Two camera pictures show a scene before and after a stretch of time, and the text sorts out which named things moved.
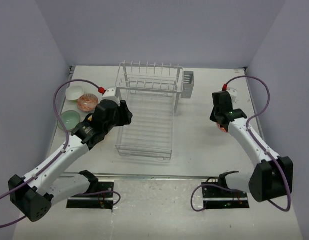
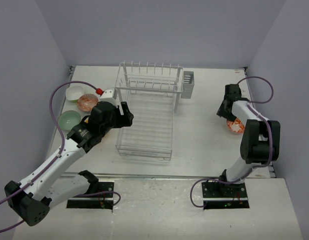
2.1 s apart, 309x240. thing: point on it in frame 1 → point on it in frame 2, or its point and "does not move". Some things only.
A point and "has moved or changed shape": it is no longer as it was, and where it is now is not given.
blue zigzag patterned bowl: (87, 102) does not move
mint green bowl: (70, 119) does not move
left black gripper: (126, 114) does not move
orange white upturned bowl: (222, 129) has moved or changed shape
